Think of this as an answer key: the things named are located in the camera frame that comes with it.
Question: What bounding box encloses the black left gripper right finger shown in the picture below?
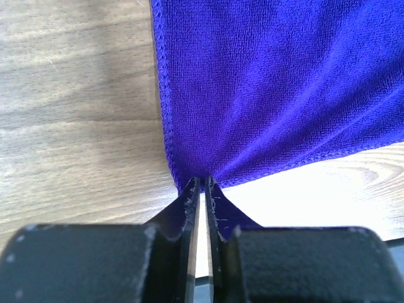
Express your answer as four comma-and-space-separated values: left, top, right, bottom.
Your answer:
205, 177, 403, 302

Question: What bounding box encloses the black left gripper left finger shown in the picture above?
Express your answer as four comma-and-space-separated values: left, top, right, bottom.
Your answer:
1, 178, 201, 302

